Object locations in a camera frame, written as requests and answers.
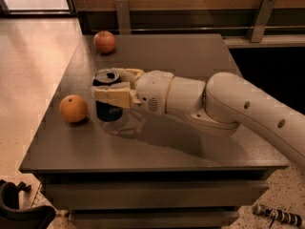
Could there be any red apple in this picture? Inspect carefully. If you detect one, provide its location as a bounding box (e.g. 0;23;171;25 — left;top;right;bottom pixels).
93;31;116;53

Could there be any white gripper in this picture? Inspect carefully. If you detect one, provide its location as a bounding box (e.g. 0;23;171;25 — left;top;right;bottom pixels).
91;68;174;115

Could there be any left metal bracket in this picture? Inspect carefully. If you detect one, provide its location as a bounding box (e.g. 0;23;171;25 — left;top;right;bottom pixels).
115;0;132;34

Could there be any black striped cylinder tool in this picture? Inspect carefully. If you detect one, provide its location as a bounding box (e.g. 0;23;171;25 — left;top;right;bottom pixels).
252;204;305;229

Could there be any grey drawer cabinet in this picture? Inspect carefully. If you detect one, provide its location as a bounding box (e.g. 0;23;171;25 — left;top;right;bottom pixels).
20;34;287;229

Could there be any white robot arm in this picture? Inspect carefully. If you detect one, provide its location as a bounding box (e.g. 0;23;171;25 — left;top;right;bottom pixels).
91;68;305;169

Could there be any orange fruit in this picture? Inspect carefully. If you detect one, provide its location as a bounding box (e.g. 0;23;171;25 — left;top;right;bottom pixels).
59;94;89;123

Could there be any metal bracket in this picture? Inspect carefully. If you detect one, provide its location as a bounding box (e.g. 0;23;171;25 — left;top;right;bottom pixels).
115;0;132;34
247;0;276;43

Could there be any right metal bracket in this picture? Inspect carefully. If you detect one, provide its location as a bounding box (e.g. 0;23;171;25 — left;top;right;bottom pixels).
247;0;276;43

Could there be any blue pepsi can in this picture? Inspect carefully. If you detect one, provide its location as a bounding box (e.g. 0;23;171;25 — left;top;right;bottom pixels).
91;69;123;122

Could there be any black chair base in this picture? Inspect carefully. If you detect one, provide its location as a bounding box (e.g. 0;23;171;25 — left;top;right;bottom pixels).
0;179;57;229

